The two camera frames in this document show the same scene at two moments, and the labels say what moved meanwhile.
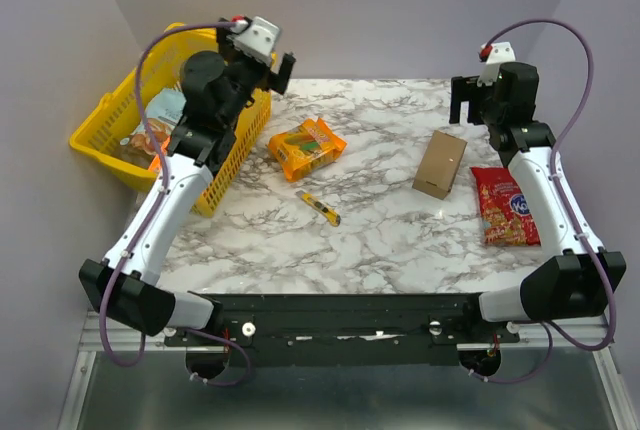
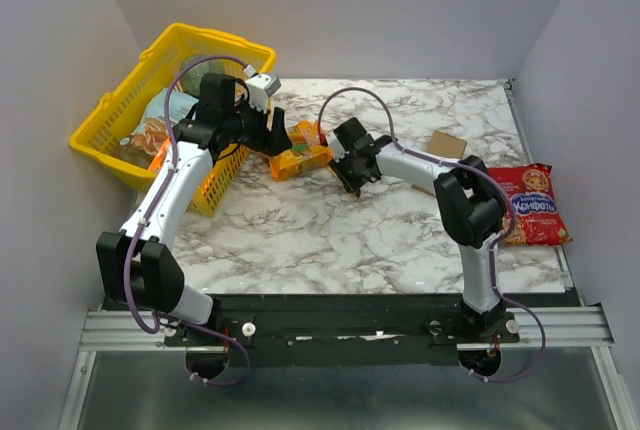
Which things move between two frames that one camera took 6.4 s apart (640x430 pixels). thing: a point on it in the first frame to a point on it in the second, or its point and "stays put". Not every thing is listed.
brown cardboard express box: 440,160 stays put
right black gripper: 465,98 to 353,166
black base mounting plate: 345,329 stays put
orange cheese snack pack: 155,164 stays put
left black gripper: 269,79 to 269,142
